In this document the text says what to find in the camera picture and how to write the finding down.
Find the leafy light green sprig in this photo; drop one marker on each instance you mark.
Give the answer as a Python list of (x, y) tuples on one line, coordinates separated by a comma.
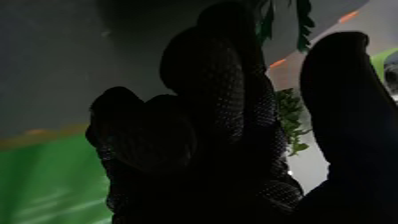
[(290, 116)]

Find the white sheet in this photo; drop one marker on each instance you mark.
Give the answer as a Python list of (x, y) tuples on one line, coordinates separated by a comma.
[(383, 23)]

